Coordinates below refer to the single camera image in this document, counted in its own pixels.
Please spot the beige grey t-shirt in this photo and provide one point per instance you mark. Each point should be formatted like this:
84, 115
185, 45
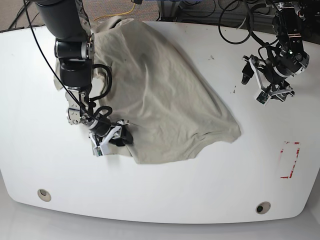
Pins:
172, 113

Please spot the table cable grommet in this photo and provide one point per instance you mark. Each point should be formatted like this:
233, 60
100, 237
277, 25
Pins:
44, 195
263, 208

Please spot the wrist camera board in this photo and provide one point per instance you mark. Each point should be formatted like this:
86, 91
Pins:
101, 150
262, 97

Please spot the red tape rectangle marking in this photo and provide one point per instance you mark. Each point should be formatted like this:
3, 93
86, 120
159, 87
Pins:
288, 158

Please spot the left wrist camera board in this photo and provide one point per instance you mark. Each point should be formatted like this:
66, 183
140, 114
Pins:
262, 97

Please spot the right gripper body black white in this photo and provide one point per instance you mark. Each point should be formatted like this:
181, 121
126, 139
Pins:
101, 133

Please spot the left table cable grommet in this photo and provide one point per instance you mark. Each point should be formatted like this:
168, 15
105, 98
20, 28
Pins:
44, 195

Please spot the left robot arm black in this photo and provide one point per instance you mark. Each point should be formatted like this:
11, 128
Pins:
286, 56

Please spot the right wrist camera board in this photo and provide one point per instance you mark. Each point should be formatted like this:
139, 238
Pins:
101, 150

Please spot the right table cable grommet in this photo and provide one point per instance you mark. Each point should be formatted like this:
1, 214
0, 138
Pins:
263, 208

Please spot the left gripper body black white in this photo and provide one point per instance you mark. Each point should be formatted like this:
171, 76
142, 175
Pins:
267, 78

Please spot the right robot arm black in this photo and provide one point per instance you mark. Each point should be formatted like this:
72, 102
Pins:
75, 49

